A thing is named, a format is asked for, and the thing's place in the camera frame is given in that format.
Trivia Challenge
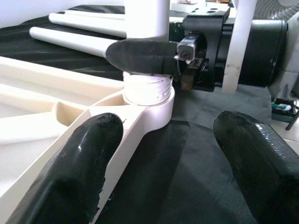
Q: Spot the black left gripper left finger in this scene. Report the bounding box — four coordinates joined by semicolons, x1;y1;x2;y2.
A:
4;112;124;224

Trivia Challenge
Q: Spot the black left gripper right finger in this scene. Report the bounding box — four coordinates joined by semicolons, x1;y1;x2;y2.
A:
213;111;299;224

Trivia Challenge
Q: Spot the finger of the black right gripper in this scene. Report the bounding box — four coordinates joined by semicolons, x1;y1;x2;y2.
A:
105;38;179;76

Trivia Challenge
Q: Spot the white plastic table top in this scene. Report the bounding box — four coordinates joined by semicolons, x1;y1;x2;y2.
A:
0;56;176;224

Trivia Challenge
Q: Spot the white standing fan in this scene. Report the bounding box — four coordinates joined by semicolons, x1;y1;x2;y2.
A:
268;0;299;21

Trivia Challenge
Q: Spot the black table cloth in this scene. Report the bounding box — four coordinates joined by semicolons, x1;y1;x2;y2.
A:
0;4;276;224

